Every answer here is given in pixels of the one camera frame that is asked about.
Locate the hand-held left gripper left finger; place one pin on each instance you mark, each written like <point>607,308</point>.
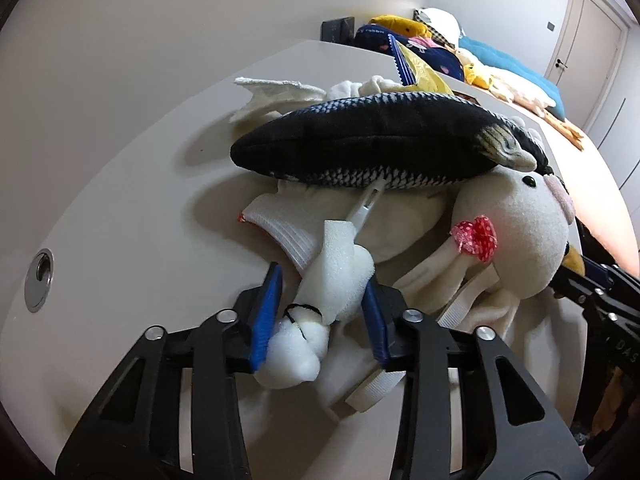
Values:
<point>265,310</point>

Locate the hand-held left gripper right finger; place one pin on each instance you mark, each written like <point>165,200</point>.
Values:
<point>375,320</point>

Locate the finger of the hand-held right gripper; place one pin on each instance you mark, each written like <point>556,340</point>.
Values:
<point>575,282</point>

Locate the white foam wrap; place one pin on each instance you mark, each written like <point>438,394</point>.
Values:
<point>340,270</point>

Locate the small yellow soft toy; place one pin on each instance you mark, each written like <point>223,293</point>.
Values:
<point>574,260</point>

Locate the white rabbit plush toy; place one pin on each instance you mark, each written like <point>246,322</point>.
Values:
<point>525,230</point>

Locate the white ribbed sock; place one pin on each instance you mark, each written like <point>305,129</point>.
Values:
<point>285,230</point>

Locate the cream cloth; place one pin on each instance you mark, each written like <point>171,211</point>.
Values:
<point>400,215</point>

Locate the white wardrobe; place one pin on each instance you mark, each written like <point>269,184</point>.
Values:
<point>622,115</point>

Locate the black fish plush toy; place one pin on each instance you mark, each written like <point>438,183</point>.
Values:
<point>375,135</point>

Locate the white goose plush toy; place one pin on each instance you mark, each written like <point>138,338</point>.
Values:
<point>520,87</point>

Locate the white sock with red heart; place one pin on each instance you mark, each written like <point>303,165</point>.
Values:
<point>272,95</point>

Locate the yellow duck plush toy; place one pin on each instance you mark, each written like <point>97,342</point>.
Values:
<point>477,74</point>

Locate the blue pillow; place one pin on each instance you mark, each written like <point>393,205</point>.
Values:
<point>505,62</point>

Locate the crumpled white cloth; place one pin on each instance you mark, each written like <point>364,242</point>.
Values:
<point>360,86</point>

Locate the yellow snack packet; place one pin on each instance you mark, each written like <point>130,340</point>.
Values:
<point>425,72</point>

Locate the white door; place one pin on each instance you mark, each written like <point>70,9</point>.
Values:
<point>587,30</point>

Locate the navy patterned pillow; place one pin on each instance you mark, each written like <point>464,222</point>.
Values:
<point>430,55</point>

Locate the checkered white pillow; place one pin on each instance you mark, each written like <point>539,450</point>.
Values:
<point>442,22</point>

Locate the mustard yellow plush toy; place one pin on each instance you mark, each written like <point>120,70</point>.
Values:
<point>397,24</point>

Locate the black wall panel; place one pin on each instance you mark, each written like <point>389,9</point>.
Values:
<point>337,30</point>

